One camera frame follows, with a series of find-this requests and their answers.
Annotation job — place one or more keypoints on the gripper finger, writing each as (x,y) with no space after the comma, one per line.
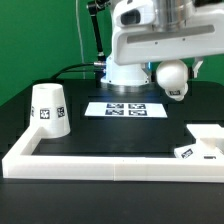
(198,61)
(149,72)

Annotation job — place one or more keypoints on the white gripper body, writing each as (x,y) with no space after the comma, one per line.
(201,35)

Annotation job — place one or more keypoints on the white lamp bulb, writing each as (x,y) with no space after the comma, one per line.
(172,76)

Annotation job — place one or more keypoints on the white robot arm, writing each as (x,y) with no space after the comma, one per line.
(159,30)

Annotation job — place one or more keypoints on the white lamp base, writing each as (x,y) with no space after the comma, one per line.
(209,143)

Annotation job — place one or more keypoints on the white lamp shade cone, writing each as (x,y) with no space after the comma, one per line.
(49,111)

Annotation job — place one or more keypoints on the white marker tag sheet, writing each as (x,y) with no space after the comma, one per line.
(109,109)

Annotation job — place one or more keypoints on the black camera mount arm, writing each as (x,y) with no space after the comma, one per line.
(94,7)

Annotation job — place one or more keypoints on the white U-shaped frame wall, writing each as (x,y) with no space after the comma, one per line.
(20,162)

